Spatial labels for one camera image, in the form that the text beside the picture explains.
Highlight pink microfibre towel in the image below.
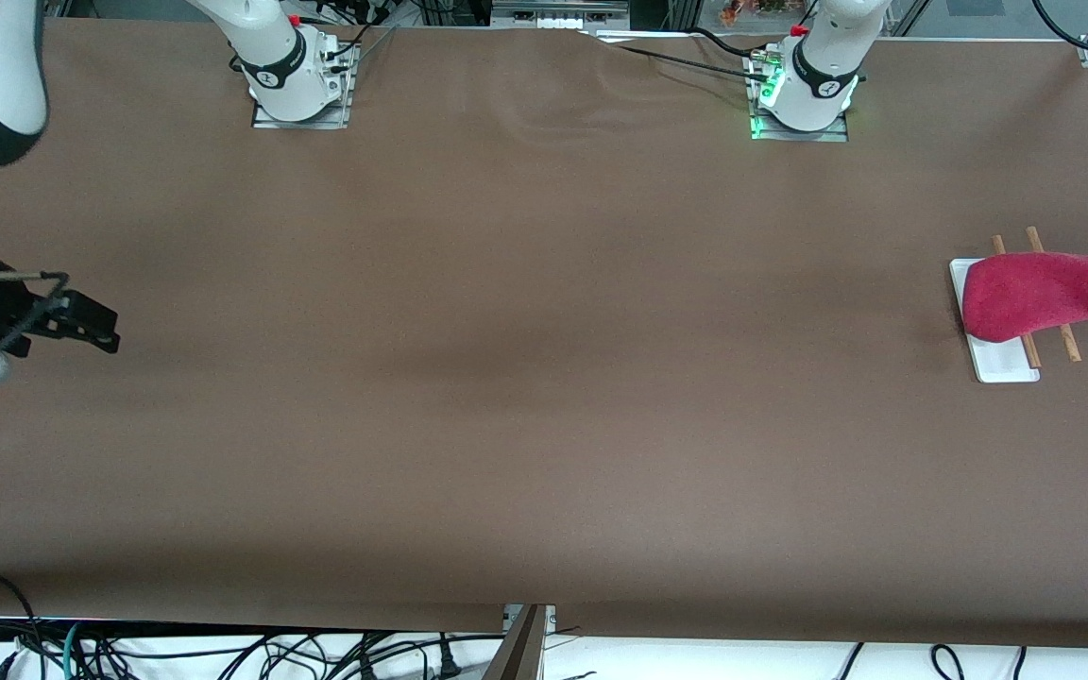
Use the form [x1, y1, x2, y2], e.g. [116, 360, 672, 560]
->
[962, 251, 1088, 343]

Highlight wooden rack rod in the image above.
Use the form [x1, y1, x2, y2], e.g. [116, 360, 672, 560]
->
[1024, 225, 1082, 365]

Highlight orange artificial leaves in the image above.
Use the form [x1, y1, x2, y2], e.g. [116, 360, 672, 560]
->
[722, 0, 814, 25]

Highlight brown table cover sheet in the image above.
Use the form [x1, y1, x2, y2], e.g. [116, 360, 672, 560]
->
[0, 19, 1088, 651]

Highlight brown wooden beam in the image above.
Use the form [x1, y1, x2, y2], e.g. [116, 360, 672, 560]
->
[483, 604, 547, 680]

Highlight grey device with white sockets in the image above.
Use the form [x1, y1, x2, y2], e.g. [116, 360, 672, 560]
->
[492, 0, 630, 29]

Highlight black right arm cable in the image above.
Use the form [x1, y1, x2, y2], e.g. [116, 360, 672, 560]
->
[0, 165, 70, 332]

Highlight white rack base plate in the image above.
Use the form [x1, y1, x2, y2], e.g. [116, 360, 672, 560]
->
[948, 258, 1042, 384]

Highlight black cable to arm base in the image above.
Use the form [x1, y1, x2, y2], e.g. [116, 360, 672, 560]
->
[582, 26, 781, 86]

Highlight small metal bracket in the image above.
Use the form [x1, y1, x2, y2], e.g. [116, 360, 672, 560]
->
[503, 604, 556, 632]

